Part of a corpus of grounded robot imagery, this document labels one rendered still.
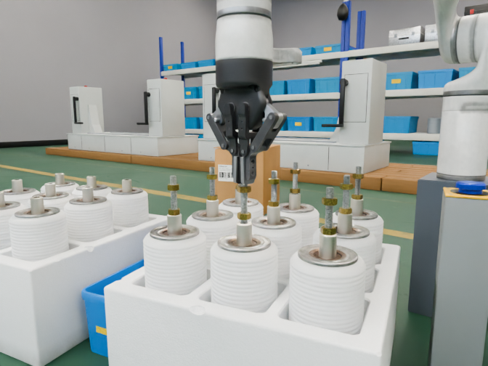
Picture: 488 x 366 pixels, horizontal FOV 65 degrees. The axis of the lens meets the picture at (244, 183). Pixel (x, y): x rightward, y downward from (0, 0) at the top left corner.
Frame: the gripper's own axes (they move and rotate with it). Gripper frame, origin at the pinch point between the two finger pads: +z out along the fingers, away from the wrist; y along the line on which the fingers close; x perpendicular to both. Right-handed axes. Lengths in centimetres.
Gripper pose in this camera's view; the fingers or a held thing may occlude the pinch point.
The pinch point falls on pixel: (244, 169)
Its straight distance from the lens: 52.0
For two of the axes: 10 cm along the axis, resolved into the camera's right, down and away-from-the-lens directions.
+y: 7.4, 1.1, -6.7
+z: 0.0, 9.9, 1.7
